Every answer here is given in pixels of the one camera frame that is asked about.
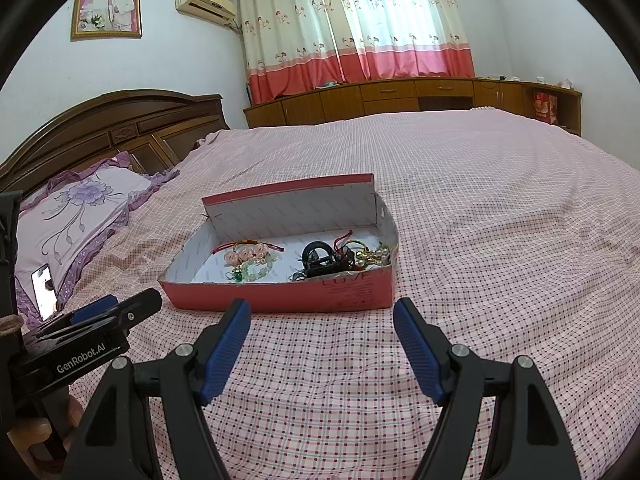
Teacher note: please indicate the green cloth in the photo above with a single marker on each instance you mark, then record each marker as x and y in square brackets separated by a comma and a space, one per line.
[328, 83]

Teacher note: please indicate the red carton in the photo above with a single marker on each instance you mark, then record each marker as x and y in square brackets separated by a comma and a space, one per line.
[545, 107]

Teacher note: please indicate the framed wedding photo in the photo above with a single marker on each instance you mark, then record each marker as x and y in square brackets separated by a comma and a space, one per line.
[106, 5]

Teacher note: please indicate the wall air conditioner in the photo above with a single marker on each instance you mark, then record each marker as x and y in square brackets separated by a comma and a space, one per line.
[200, 2]

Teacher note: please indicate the pink checked bed sheet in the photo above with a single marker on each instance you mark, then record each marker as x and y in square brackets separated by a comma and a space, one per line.
[475, 200]

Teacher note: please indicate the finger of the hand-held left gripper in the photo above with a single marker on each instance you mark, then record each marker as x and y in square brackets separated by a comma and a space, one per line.
[95, 310]
[142, 305]

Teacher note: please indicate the black hair accessories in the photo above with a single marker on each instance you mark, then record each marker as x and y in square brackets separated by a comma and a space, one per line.
[320, 267]

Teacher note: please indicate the person's left hand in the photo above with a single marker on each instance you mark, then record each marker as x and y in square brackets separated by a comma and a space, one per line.
[30, 437]

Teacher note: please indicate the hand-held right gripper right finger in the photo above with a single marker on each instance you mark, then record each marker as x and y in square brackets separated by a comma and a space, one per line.
[420, 350]

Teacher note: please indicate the long wooden cabinet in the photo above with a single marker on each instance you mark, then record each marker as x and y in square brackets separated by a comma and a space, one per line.
[325, 107]

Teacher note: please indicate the purple floral pillow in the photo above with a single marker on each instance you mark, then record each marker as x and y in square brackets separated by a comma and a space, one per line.
[75, 210]

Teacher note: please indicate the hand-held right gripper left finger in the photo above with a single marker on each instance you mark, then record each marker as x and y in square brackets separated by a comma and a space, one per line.
[225, 350]

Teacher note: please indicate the red cardboard box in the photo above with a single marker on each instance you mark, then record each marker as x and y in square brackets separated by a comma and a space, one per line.
[300, 295]

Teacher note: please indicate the smartphone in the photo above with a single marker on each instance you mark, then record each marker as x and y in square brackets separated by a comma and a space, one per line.
[42, 295]

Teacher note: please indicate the cream and pink curtain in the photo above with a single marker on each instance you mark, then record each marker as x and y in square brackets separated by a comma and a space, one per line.
[350, 20]

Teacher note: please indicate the white tissue packet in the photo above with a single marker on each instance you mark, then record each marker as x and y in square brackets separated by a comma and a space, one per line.
[566, 82]

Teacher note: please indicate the dark wooden headboard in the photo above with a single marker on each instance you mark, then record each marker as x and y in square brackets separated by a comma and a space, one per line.
[125, 120]

